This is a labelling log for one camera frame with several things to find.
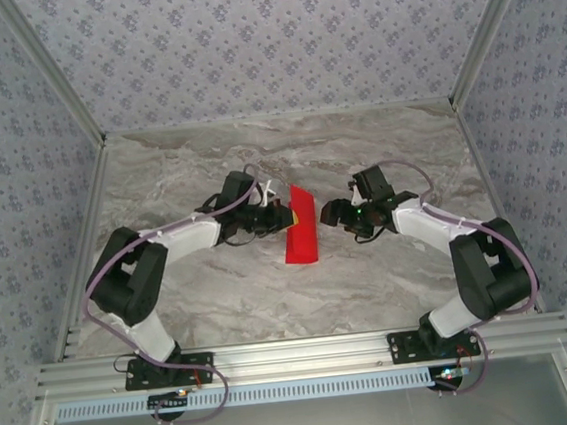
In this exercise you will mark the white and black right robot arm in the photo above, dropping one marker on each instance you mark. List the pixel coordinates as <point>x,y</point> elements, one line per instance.
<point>425,226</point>

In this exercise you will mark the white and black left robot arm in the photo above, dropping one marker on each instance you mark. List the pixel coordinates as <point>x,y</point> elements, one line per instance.
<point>190,239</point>

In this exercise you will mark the thin aluminium table edge strip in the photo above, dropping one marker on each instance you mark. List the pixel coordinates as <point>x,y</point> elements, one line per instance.
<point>279,117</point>

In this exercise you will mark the aluminium mounting beam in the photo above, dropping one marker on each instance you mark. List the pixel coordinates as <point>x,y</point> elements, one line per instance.
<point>302,356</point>

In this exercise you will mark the small black controller board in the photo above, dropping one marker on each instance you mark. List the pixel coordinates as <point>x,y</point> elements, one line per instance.
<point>450,373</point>
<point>168,400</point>

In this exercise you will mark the white left camera mount bracket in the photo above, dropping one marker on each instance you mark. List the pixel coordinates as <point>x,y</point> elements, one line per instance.
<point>268,190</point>

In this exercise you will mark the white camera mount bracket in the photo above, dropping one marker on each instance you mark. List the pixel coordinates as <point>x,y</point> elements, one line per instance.
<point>357,194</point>
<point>268,190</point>

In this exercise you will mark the white right camera mount bracket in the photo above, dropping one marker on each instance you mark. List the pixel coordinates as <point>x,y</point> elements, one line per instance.
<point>357,194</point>

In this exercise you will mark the aluminium side rail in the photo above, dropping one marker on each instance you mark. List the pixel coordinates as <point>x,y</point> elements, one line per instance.
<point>84,252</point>
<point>495,202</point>

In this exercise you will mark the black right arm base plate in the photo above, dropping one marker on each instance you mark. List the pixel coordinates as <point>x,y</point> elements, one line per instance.
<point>402,349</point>

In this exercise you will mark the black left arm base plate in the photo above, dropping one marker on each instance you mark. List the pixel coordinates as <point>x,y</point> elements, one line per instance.
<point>138,374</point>

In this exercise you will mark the aluminium corner post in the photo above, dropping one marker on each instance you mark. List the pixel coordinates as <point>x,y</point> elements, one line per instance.
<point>51,69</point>
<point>489,27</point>

